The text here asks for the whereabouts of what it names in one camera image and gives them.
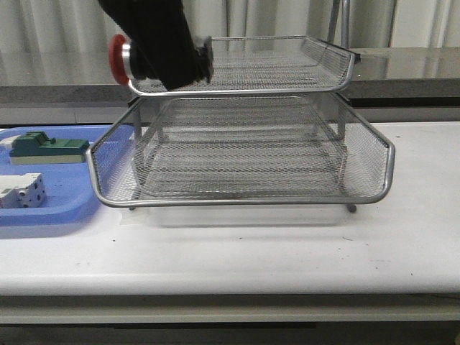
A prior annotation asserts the red emergency stop button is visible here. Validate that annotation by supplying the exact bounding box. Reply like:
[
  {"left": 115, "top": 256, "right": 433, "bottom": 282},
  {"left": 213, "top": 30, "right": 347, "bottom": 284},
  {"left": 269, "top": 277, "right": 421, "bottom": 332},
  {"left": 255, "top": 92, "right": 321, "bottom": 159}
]
[{"left": 109, "top": 34, "right": 213, "bottom": 87}]

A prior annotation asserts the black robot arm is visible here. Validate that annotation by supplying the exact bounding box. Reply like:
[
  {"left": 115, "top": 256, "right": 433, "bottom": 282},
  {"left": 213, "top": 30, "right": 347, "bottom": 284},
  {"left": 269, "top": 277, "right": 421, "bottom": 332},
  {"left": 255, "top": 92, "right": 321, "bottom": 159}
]
[{"left": 99, "top": 1, "right": 213, "bottom": 91}]

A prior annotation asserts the blue plastic tray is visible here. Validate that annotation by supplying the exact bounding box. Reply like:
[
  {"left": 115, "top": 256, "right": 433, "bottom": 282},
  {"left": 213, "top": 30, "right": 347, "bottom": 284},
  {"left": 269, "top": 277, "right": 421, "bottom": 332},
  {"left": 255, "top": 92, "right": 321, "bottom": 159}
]
[{"left": 1, "top": 147, "right": 101, "bottom": 239}]

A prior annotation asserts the grey stone counter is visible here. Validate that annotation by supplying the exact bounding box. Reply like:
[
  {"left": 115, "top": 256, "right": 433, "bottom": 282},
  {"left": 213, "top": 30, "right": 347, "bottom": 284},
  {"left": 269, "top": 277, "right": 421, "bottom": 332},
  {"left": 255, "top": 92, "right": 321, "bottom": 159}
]
[{"left": 1, "top": 47, "right": 459, "bottom": 127}]

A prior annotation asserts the green terminal block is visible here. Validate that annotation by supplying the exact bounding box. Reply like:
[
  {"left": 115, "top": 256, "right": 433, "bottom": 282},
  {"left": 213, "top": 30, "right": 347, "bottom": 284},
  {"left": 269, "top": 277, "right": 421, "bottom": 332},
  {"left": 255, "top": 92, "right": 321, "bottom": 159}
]
[{"left": 9, "top": 131, "right": 90, "bottom": 165}]

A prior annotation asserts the white circuit breaker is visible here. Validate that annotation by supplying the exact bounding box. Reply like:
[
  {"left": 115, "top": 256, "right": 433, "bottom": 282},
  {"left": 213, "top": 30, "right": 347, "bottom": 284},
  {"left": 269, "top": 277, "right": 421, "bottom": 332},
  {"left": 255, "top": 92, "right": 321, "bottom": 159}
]
[{"left": 1, "top": 173, "right": 46, "bottom": 208}]

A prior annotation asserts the white curtain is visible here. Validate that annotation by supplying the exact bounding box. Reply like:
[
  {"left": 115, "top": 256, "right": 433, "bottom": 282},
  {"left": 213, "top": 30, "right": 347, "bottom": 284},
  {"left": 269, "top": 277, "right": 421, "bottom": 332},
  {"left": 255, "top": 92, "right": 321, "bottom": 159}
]
[{"left": 1, "top": 1, "right": 459, "bottom": 53}]

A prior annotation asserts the silver wire rack frame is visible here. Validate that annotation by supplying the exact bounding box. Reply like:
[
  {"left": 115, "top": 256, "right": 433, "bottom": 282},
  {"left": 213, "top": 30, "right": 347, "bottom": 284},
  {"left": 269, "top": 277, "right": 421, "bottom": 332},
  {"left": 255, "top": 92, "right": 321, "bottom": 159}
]
[{"left": 127, "top": 0, "right": 357, "bottom": 213}]

